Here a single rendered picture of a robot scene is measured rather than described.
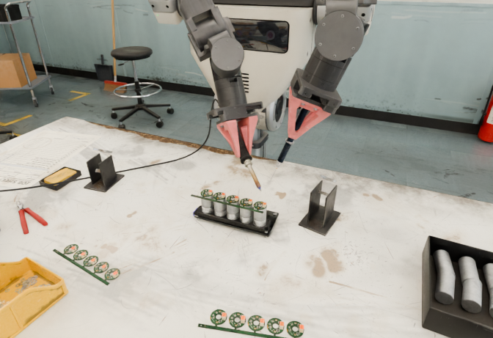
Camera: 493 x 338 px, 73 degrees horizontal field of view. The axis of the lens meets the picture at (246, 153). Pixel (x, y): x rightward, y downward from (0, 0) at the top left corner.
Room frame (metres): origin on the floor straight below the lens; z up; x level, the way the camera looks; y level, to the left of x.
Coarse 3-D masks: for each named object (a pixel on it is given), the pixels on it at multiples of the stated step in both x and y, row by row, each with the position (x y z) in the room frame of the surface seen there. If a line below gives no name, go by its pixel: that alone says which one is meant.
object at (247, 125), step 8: (224, 112) 0.58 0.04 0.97; (232, 112) 0.59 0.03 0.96; (240, 112) 0.60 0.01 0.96; (224, 120) 0.58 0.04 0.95; (248, 120) 0.60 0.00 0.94; (256, 120) 0.60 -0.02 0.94; (240, 128) 0.63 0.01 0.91; (248, 128) 0.60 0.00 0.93; (248, 136) 0.59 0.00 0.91; (248, 144) 0.59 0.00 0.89
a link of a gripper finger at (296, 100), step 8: (296, 80) 0.50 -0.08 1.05; (296, 88) 0.50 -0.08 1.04; (296, 96) 0.48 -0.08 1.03; (312, 96) 0.50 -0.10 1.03; (296, 104) 0.48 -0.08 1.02; (304, 104) 0.48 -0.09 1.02; (312, 104) 0.48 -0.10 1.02; (320, 104) 0.48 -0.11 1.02; (320, 112) 0.48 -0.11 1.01; (312, 120) 0.49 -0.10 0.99; (320, 120) 0.49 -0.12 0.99; (288, 128) 0.50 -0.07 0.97; (304, 128) 0.50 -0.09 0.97; (288, 136) 0.50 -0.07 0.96; (296, 136) 0.50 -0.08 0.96
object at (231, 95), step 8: (224, 80) 0.63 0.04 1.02; (240, 80) 0.64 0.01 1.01; (216, 88) 0.63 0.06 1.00; (224, 88) 0.62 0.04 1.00; (232, 88) 0.62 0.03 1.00; (240, 88) 0.63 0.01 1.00; (224, 96) 0.62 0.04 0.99; (232, 96) 0.61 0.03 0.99; (240, 96) 0.62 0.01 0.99; (224, 104) 0.61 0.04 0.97; (232, 104) 0.61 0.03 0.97; (240, 104) 0.61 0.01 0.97; (248, 104) 0.61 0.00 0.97; (256, 104) 0.62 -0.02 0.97; (208, 112) 0.61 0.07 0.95; (216, 112) 0.58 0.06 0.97
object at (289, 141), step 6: (300, 114) 0.51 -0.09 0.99; (306, 114) 0.51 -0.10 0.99; (300, 120) 0.50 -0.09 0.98; (300, 126) 0.51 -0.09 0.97; (288, 138) 0.51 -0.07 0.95; (288, 144) 0.50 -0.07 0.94; (282, 150) 0.51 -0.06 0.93; (288, 150) 0.51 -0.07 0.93; (282, 156) 0.51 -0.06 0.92; (282, 162) 0.51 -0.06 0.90
